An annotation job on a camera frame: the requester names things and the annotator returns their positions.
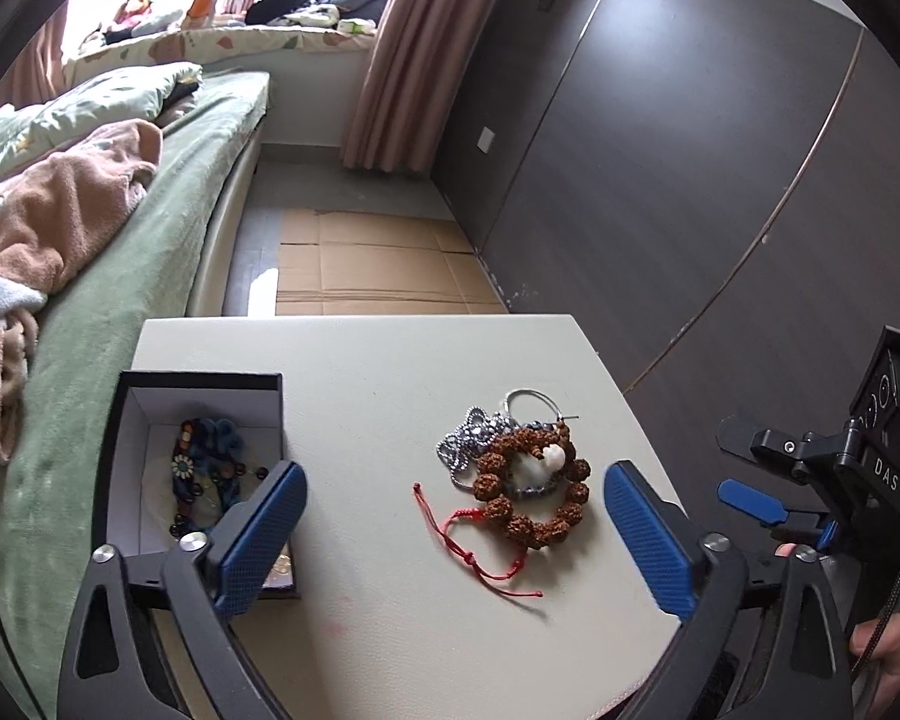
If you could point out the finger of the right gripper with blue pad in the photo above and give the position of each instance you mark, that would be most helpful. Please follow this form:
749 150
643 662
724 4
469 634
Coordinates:
744 438
767 509

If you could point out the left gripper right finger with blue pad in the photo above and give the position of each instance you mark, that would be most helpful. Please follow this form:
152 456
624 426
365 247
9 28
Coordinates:
758 635

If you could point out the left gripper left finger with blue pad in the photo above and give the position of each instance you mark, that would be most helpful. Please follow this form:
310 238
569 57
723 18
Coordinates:
114 665

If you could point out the black jewelry box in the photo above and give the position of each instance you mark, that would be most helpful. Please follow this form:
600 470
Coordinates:
179 451

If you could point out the thin silver ring bangle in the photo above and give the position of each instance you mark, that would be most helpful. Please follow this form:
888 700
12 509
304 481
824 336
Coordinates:
534 394

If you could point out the person right hand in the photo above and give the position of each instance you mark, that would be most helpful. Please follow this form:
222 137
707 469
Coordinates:
886 653

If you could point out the green sheet bed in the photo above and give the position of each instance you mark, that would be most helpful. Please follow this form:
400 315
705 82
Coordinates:
152 269

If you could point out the dark grey wardrobe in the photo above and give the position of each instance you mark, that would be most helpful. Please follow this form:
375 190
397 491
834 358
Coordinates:
711 188

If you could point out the cardboard floor sheets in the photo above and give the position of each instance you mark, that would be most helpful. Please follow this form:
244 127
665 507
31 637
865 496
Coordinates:
343 263

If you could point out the pink fleece blanket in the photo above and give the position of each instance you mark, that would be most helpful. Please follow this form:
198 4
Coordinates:
56 216

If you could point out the green floral duvet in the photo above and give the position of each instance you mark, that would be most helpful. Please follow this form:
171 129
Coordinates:
28 133

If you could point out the pink curtain right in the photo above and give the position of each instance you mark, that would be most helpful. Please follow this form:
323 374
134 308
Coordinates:
414 70

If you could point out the pink curtain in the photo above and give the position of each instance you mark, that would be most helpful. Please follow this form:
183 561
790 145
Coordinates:
37 73
414 70

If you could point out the pink curtain left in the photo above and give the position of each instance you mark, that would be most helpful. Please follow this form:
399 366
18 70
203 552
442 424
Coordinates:
37 73

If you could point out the window seat patterned cushion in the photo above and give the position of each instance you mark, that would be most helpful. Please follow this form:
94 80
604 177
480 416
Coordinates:
212 45

